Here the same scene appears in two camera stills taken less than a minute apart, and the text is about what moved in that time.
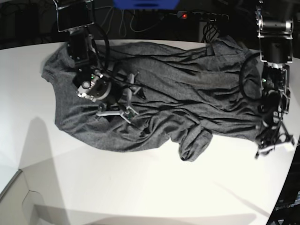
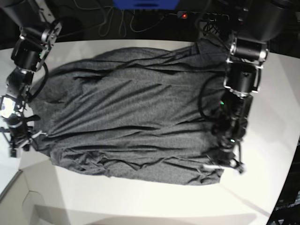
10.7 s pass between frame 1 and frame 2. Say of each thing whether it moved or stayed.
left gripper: moved
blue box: stayed
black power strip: stayed
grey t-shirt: moved
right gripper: moved
